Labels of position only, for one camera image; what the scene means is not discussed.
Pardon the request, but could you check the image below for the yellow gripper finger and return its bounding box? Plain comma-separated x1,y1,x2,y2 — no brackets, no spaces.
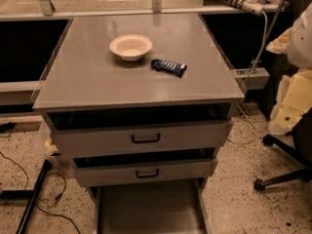
268,70,312,136

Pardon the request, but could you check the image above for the blue rxbar snack wrapper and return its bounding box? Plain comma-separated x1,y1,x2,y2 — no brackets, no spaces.
150,59,187,78

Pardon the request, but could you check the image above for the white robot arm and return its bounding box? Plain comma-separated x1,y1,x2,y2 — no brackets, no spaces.
266,4,312,136

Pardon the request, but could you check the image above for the grey drawer cabinet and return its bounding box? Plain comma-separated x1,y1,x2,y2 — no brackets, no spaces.
31,13,246,234

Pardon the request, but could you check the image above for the bottom open grey drawer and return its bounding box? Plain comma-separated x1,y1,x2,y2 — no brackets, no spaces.
93,179,212,234

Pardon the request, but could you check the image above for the top grey drawer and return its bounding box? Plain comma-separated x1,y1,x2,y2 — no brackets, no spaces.
54,120,233,158

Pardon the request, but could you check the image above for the middle grey drawer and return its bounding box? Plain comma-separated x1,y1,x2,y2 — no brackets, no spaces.
74,158,217,187

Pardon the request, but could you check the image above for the black office chair base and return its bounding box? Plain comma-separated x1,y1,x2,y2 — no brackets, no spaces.
253,107,312,192

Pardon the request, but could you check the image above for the black metal floor bar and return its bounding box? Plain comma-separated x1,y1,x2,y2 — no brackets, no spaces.
0,160,52,234

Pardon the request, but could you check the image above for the white cable with plug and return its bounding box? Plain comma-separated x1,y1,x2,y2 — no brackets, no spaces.
226,0,269,146

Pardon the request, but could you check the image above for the black floor cable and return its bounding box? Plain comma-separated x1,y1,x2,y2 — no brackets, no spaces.
0,124,81,234

